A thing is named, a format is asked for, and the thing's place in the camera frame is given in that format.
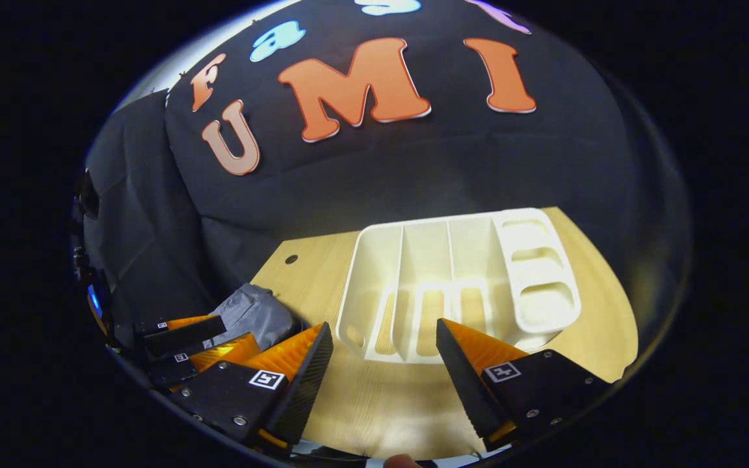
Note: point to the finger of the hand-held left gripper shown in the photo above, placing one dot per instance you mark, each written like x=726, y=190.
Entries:
x=179, y=337
x=170, y=374

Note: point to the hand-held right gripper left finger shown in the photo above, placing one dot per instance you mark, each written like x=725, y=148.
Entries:
x=303, y=390

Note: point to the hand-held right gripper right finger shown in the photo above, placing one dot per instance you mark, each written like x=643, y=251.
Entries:
x=469, y=390

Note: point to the grey schoolbag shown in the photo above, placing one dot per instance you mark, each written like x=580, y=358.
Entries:
x=257, y=312

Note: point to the white plastic bookshelf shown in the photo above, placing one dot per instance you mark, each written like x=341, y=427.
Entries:
x=543, y=286

